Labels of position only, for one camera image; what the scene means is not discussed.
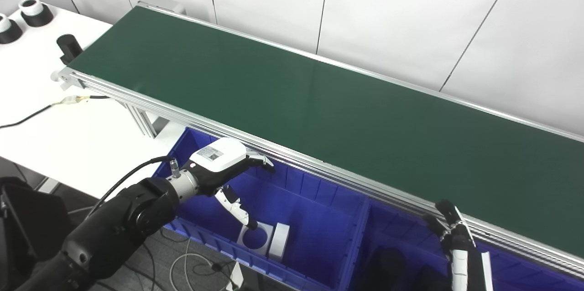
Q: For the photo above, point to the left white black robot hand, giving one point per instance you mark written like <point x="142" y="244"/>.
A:
<point x="219" y="158"/>

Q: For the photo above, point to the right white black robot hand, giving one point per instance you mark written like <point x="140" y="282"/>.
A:
<point x="465" y="259"/>

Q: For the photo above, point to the white square part with hole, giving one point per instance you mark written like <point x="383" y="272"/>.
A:
<point x="262" y="250"/>

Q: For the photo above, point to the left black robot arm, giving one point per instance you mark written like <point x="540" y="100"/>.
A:
<point x="114" y="227"/>

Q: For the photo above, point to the blue plastic bin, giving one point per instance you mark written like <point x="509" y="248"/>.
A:
<point x="310" y="231"/>
<point x="401" y="231"/>

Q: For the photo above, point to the black part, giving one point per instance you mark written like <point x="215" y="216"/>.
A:
<point x="385" y="268"/>

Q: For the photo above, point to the aluminium conveyor leg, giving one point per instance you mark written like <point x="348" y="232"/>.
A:
<point x="143" y="122"/>

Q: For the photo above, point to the white block part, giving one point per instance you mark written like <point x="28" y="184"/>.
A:
<point x="279" y="241"/>

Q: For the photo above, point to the green conveyor belt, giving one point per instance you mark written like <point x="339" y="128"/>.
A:
<point x="319" y="113"/>

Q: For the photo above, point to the grey conveyor motor housing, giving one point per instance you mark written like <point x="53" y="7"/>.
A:
<point x="159" y="3"/>

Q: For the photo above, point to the black chair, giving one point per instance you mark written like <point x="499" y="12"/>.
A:
<point x="27" y="218"/>

